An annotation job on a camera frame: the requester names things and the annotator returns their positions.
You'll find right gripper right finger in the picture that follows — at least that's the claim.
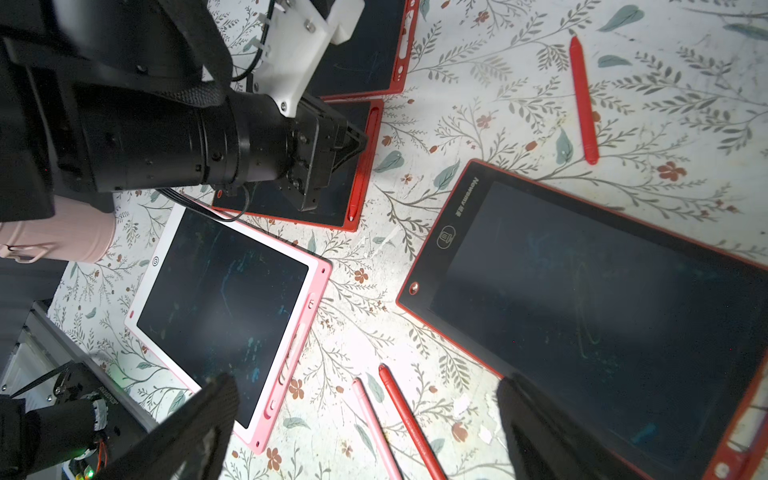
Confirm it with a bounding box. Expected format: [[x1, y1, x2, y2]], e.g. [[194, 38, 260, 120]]
[[496, 374, 641, 480]]

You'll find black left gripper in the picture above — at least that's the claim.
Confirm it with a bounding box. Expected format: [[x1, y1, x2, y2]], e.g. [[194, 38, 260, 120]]
[[223, 95, 368, 211]]

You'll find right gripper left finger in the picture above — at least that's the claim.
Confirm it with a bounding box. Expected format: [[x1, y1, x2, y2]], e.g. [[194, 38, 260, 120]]
[[98, 374, 239, 479]]

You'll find red tablet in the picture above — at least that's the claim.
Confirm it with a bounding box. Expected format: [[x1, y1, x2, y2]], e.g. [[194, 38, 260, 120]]
[[307, 0, 421, 100], [397, 161, 767, 479], [247, 99, 380, 231]]

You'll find red stylus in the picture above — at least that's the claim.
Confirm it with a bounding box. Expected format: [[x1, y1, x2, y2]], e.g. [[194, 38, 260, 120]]
[[378, 364, 447, 480], [569, 36, 599, 165], [345, 100, 384, 232]]

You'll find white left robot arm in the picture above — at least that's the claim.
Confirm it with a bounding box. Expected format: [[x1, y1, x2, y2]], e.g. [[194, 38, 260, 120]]
[[1, 1, 367, 222]]

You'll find pink white writing tablet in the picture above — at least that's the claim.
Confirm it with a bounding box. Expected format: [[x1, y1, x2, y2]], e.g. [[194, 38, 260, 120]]
[[125, 205, 332, 454]]

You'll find pink stylus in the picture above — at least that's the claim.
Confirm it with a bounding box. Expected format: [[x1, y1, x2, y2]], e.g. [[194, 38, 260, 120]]
[[352, 378, 403, 480]]

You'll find pink cup of markers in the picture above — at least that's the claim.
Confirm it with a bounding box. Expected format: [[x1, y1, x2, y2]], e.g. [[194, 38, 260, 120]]
[[1, 196, 116, 264]]

